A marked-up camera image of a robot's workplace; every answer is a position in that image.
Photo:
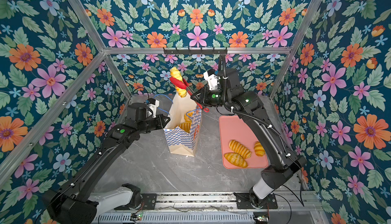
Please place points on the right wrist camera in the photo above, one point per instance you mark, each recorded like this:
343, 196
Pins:
212, 79

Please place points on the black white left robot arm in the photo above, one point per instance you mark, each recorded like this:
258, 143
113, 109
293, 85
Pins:
75, 202

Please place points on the black wall hook rail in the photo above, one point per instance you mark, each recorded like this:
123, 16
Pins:
195, 51

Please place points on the red metal kitchen tongs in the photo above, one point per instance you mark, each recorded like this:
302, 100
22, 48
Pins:
189, 91

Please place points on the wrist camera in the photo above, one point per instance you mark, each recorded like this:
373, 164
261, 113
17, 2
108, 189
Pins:
152, 105
212, 79

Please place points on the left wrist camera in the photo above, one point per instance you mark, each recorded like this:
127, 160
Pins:
152, 105

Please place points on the braided bread roll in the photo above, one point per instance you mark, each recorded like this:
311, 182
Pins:
174, 72

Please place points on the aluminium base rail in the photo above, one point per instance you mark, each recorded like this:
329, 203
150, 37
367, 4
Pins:
219, 208

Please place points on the striped long bread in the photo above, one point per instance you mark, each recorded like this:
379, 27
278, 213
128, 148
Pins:
186, 126
240, 149

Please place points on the golden croissant bread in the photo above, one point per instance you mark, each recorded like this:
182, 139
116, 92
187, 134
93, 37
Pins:
236, 160

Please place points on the blue checkered paper bag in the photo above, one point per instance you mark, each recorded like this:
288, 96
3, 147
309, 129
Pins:
182, 132

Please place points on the orange yellow bun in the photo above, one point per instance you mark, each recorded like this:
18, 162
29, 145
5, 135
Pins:
188, 116

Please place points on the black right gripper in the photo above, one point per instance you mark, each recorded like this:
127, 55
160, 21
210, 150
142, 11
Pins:
205, 93

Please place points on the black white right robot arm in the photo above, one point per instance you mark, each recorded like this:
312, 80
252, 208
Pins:
284, 162

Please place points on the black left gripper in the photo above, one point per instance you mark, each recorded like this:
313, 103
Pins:
162, 123

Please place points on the pink plastic tray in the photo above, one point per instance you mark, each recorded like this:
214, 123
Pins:
233, 128

